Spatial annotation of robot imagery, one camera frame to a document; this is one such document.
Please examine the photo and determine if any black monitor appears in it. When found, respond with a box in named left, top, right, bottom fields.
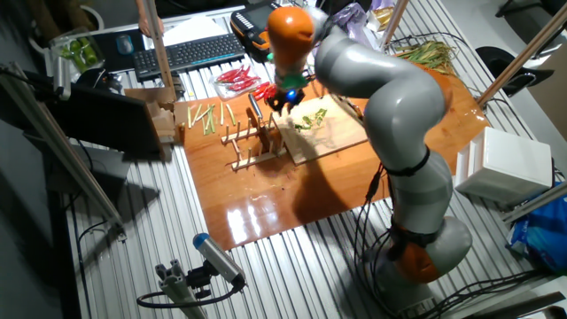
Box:
left=48, top=82, right=163, bottom=157

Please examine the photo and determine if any bundle of green stalks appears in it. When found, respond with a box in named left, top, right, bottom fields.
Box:
left=392, top=39, right=457, bottom=76

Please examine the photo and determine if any wooden peg dish rack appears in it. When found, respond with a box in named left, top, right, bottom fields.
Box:
left=220, top=113, right=290, bottom=173

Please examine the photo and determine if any black chair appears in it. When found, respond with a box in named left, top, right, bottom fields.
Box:
left=476, top=45, right=555, bottom=99
left=494, top=0, right=567, bottom=19

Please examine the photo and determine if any black camera cable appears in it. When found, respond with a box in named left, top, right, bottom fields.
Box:
left=136, top=283, right=243, bottom=310

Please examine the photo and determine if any clear plastic container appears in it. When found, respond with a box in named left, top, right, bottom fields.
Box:
left=49, top=27, right=106, bottom=76

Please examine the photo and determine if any aluminium frame bar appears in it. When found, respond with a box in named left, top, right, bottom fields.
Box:
left=476, top=2, right=567, bottom=107
left=0, top=61, right=128, bottom=243
left=500, top=181, right=567, bottom=225

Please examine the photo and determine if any white paper sheet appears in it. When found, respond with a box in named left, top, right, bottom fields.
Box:
left=161, top=16, right=229, bottom=48

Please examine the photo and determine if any blue plastic bag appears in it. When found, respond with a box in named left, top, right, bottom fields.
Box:
left=506, top=182, right=567, bottom=275

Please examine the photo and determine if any aluminium profile stand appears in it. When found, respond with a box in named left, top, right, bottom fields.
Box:
left=154, top=259, right=209, bottom=319

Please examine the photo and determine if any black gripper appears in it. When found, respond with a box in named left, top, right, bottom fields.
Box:
left=268, top=86, right=307, bottom=115

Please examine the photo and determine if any grey computer mouse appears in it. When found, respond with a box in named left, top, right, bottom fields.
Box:
left=115, top=34, right=135, bottom=57

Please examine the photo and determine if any orange and black teach pendant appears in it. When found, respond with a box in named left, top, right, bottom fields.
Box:
left=229, top=0, right=279, bottom=62

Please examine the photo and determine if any light wooden cutting board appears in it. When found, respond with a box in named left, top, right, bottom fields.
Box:
left=270, top=93, right=369, bottom=167

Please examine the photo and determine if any plastic bag of red chilies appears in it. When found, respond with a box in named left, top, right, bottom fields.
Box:
left=208, top=64, right=263, bottom=101

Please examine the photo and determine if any translucent plastic bag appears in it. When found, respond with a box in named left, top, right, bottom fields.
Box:
left=331, top=2, right=377, bottom=51

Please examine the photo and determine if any black camera bracket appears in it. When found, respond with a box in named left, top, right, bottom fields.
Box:
left=185, top=260, right=219, bottom=300

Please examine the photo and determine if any black keyboard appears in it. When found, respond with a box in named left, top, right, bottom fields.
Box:
left=131, top=33, right=247, bottom=83

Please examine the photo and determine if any black mouse pad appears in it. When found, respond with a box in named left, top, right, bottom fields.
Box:
left=91, top=28, right=150, bottom=74

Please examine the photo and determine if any large glossy wooden board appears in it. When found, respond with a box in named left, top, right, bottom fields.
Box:
left=173, top=51, right=491, bottom=252

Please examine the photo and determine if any white box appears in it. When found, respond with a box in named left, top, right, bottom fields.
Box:
left=454, top=127, right=554, bottom=207

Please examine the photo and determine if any steel cleaver knife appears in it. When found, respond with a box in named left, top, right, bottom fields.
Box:
left=246, top=92, right=272, bottom=147

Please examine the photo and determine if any bystander hand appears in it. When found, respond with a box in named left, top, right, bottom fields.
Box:
left=137, top=15, right=165, bottom=37

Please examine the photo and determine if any yellow food package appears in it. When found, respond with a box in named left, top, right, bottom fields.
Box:
left=369, top=4, right=395, bottom=33

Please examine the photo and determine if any grey camera with blue end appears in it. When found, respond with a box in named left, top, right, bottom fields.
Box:
left=192, top=232, right=247, bottom=289

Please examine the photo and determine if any silver depth camera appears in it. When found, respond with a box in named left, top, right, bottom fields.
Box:
left=51, top=55, right=73, bottom=101

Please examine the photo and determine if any black rounded object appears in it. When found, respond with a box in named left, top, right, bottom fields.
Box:
left=74, top=67, right=124, bottom=95

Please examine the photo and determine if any large green pepper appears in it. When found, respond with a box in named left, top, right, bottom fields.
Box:
left=79, top=37, right=98, bottom=67
left=68, top=39, right=88, bottom=73

